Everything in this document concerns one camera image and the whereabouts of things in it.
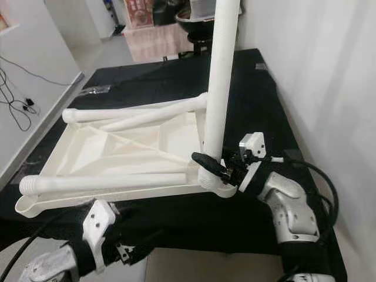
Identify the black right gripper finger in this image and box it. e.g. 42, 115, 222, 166
191, 152, 230, 179

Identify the white plastic table leg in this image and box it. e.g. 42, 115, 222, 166
62, 106, 165, 125
99, 92, 208, 133
197, 0, 241, 190
19, 172, 203, 196

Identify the white plastic table top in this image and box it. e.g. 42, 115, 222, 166
14, 100, 239, 219

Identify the black tablecloth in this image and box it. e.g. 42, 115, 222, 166
0, 48, 348, 282

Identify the black round stool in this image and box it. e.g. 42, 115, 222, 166
185, 29, 215, 59

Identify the beige table cover cloth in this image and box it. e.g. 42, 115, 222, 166
123, 23, 193, 64

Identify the crumpled clear tape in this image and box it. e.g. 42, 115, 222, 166
82, 85, 112, 96

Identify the clear plastic storage box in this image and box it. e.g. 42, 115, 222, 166
189, 0, 243, 18

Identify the red printed box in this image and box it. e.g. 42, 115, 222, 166
125, 0, 155, 30

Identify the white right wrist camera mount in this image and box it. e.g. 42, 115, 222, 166
235, 132, 277, 194

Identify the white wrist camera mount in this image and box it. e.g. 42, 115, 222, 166
82, 200, 118, 259
235, 132, 277, 194

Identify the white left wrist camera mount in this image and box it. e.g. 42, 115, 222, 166
82, 200, 118, 259

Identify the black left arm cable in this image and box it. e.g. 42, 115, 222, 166
0, 209, 89, 282

